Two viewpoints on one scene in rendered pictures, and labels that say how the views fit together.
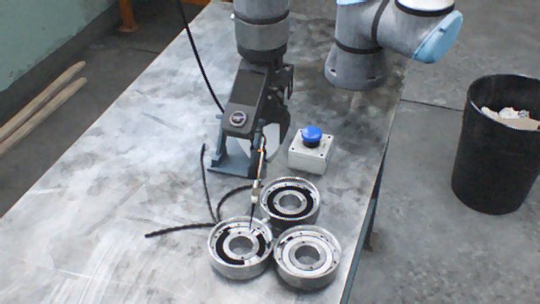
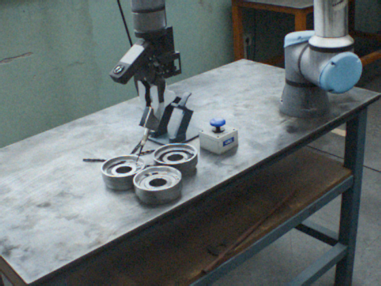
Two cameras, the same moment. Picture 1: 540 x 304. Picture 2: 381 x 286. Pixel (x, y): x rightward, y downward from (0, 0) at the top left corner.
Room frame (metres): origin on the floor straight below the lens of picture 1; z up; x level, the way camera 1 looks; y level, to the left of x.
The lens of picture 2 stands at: (-0.27, -0.64, 1.40)
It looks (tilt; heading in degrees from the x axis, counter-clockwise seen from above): 26 degrees down; 31
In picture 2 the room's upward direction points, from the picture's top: 5 degrees counter-clockwise
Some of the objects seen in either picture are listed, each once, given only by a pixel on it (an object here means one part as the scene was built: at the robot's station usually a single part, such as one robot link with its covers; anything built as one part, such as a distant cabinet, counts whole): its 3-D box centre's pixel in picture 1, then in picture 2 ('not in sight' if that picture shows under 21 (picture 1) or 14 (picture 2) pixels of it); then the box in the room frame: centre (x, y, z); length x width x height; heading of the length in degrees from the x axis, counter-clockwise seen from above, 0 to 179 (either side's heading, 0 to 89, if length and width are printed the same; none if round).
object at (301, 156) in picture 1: (311, 149); (220, 137); (0.81, -0.08, 0.82); 0.08 x 0.07 x 0.05; 161
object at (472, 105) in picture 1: (501, 147); not in sight; (1.54, -0.84, 0.21); 0.34 x 0.34 x 0.43
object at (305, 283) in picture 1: (307, 257); (158, 185); (0.55, -0.06, 0.82); 0.10 x 0.10 x 0.04
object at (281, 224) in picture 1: (289, 205); (175, 161); (0.67, -0.03, 0.82); 0.10 x 0.10 x 0.04
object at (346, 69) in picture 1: (358, 54); (305, 92); (1.12, -0.20, 0.85); 0.15 x 0.15 x 0.10
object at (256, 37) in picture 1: (259, 27); (148, 20); (0.69, 0.01, 1.15); 0.08 x 0.08 x 0.05
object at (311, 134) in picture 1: (311, 140); (218, 128); (0.81, -0.08, 0.85); 0.04 x 0.04 x 0.05
